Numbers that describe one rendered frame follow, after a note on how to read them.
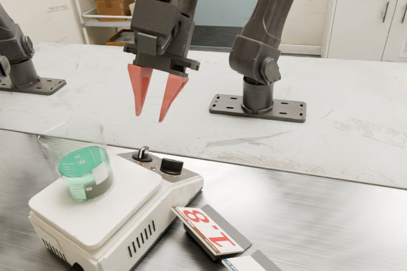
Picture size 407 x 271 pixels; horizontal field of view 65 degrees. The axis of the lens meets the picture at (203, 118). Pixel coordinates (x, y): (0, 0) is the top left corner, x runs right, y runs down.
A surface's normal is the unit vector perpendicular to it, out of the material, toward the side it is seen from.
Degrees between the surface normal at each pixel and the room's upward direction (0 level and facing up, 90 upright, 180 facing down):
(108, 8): 92
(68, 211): 0
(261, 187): 0
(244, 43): 60
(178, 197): 90
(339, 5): 90
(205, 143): 0
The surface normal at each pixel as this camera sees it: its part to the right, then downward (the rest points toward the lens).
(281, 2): 0.59, 0.40
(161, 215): 0.84, 0.26
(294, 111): -0.05, -0.83
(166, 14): -0.09, 0.12
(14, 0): 0.96, 0.11
